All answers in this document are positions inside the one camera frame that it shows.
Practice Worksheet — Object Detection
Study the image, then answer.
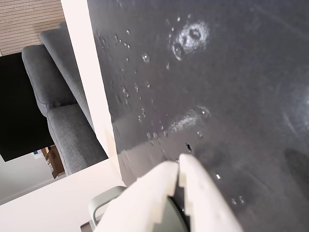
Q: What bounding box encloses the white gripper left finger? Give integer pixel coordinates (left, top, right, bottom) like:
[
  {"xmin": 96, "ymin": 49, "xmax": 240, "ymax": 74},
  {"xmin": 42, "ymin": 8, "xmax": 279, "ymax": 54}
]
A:
[{"xmin": 93, "ymin": 160, "xmax": 180, "ymax": 232}]

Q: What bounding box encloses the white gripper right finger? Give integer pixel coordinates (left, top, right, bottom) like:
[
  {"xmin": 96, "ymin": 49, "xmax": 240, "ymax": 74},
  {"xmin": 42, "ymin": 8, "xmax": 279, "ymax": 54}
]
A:
[{"xmin": 178, "ymin": 153, "xmax": 244, "ymax": 232}]

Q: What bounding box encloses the brown cardboard box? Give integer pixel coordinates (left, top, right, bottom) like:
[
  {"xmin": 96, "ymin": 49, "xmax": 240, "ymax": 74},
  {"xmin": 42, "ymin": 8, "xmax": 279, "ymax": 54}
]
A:
[{"xmin": 41, "ymin": 144, "xmax": 66, "ymax": 180}]

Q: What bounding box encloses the grey fabric sofa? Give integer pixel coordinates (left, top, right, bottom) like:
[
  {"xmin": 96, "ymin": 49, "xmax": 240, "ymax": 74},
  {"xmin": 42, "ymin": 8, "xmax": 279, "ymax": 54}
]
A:
[{"xmin": 21, "ymin": 22, "xmax": 109, "ymax": 176}]

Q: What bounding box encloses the black table mat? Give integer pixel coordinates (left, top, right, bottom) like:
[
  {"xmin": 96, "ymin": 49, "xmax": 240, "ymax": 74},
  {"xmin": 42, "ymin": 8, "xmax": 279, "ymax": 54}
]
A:
[{"xmin": 86, "ymin": 0, "xmax": 309, "ymax": 232}]

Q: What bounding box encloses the black flat screen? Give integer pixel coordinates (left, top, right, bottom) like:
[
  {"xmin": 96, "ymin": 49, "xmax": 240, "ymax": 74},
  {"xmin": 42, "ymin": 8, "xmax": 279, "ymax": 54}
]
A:
[{"xmin": 0, "ymin": 52, "xmax": 56, "ymax": 163}]

